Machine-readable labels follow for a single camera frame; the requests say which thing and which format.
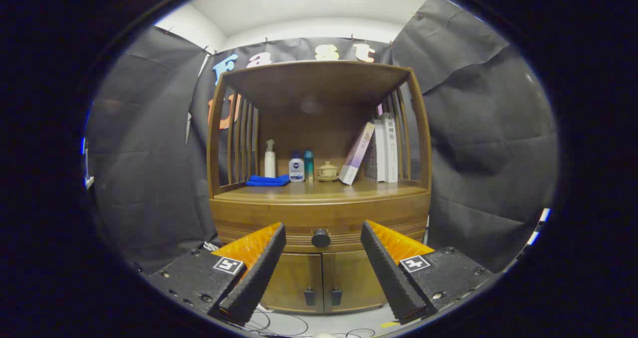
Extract wooden countertop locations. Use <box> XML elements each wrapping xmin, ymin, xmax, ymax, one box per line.
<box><xmin>214</xmin><ymin>178</ymin><xmax>429</xmax><ymax>204</ymax></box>

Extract black backdrop cloth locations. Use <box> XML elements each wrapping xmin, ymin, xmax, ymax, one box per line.
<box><xmin>85</xmin><ymin>0</ymin><xmax>559</xmax><ymax>274</ymax></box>

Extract white bottle with blue cap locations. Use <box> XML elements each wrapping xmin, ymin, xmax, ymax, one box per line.
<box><xmin>289</xmin><ymin>151</ymin><xmax>305</xmax><ymax>182</ymax></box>

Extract dark patterned book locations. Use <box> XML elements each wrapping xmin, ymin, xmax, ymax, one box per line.
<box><xmin>364</xmin><ymin>139</ymin><xmax>379</xmax><ymax>181</ymax></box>

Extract wooden cabinet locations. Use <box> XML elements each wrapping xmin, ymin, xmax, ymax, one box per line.
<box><xmin>207</xmin><ymin>60</ymin><xmax>433</xmax><ymax>315</ymax></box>

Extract beige lidded teacup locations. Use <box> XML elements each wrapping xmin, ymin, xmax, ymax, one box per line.
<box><xmin>317</xmin><ymin>161</ymin><xmax>339</xmax><ymax>182</ymax></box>

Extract black cables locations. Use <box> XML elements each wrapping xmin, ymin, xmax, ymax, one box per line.
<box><xmin>244</xmin><ymin>306</ymin><xmax>379</xmax><ymax>338</ymax></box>

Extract wooden drawer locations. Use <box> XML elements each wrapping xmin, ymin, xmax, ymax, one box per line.
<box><xmin>209</xmin><ymin>191</ymin><xmax>432</xmax><ymax>253</ymax></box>

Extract white pump bottle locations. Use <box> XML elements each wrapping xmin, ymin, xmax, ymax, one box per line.
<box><xmin>264</xmin><ymin>139</ymin><xmax>276</xmax><ymax>178</ymax></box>

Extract blue folded cloth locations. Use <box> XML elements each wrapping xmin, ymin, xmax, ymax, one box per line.
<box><xmin>246</xmin><ymin>174</ymin><xmax>291</xmax><ymax>187</ymax></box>

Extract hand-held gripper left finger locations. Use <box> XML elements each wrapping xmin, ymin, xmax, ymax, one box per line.
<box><xmin>147</xmin><ymin>222</ymin><xmax>287</xmax><ymax>327</ymax></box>

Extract plain white book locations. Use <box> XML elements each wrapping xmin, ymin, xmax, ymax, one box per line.
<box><xmin>374</xmin><ymin>119</ymin><xmax>387</xmax><ymax>182</ymax></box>

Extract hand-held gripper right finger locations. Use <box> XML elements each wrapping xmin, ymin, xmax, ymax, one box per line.
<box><xmin>360</xmin><ymin>220</ymin><xmax>494</xmax><ymax>328</ymax></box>

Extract purple and white book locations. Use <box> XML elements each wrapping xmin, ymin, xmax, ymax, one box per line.
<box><xmin>339</xmin><ymin>122</ymin><xmax>375</xmax><ymax>185</ymax></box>

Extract wooden cabinet door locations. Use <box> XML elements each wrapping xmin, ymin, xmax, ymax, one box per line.
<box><xmin>262</xmin><ymin>252</ymin><xmax>323</xmax><ymax>314</ymax></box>
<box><xmin>323</xmin><ymin>251</ymin><xmax>390</xmax><ymax>313</ymax></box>

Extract white book with black lettering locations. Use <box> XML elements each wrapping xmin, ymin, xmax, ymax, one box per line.
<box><xmin>383</xmin><ymin>113</ymin><xmax>399</xmax><ymax>183</ymax></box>

